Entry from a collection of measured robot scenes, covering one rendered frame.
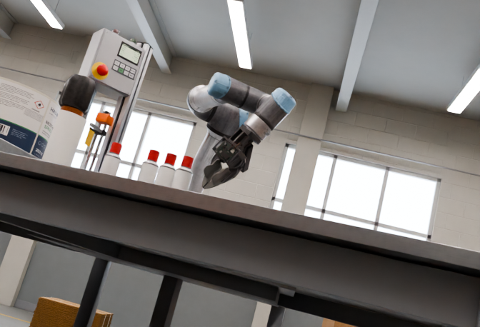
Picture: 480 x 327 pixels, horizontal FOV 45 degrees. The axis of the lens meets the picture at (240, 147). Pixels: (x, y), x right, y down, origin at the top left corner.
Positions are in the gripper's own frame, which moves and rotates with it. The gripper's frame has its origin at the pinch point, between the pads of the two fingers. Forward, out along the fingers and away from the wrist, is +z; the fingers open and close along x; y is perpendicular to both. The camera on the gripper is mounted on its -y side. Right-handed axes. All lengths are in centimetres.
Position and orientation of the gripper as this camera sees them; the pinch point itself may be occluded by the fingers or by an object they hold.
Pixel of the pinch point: (206, 185)
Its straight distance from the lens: 168.5
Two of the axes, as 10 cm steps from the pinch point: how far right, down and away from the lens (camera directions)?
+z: -6.9, 7.3, -0.6
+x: 6.8, 6.1, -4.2
